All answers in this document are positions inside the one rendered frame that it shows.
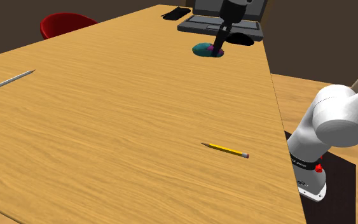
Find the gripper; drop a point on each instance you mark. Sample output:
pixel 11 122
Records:
pixel 233 11

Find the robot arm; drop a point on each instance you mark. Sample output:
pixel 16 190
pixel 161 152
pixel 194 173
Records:
pixel 330 118

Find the black computer mouse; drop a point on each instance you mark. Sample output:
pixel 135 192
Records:
pixel 242 39

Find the grey laptop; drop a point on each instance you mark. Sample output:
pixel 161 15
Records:
pixel 197 26

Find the teal and purple round object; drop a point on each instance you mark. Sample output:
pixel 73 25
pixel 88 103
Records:
pixel 201 49

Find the black flat case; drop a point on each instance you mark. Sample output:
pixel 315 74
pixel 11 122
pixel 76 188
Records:
pixel 176 13

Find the yellow pencil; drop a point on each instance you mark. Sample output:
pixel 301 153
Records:
pixel 226 150

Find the red chair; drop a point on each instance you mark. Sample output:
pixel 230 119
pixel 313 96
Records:
pixel 62 24

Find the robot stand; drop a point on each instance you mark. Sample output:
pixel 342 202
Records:
pixel 340 192

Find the silver pen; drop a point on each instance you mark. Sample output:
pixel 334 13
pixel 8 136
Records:
pixel 5 82

